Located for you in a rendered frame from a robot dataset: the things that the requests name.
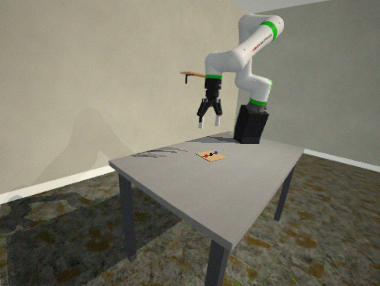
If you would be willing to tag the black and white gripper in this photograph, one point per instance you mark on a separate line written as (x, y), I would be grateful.
(203, 107)

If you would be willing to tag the tan square mat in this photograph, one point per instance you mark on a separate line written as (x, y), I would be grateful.
(211, 158)

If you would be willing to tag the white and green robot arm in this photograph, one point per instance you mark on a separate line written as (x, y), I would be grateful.
(239, 59)

